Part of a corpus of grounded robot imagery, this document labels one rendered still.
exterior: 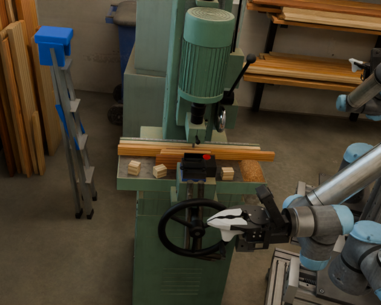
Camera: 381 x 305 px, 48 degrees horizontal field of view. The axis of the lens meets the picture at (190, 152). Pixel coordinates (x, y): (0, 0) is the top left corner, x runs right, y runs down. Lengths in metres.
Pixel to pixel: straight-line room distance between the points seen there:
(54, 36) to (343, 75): 2.46
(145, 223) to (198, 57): 0.72
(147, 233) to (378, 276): 0.94
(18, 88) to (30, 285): 1.20
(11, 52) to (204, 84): 1.53
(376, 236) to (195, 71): 0.80
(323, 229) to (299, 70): 2.73
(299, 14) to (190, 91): 2.07
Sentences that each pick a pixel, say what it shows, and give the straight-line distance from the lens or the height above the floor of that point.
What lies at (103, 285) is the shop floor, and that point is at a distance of 2.45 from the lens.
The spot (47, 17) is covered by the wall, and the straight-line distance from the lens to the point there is 4.15.
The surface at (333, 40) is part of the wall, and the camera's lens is 4.19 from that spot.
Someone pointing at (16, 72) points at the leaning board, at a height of 0.77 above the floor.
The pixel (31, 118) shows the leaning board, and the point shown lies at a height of 0.42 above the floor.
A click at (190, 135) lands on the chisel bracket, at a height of 1.04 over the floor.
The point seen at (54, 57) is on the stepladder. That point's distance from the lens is 2.27.
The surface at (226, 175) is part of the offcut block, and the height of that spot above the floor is 0.92.
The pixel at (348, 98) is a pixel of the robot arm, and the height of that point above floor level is 1.16.
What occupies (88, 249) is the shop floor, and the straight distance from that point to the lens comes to 2.62.
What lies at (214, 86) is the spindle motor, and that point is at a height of 1.27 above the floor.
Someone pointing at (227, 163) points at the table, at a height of 0.90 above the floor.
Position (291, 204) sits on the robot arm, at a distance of 1.26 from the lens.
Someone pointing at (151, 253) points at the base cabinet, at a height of 0.49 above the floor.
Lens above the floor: 1.91
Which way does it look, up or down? 33 degrees down
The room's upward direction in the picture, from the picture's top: 7 degrees clockwise
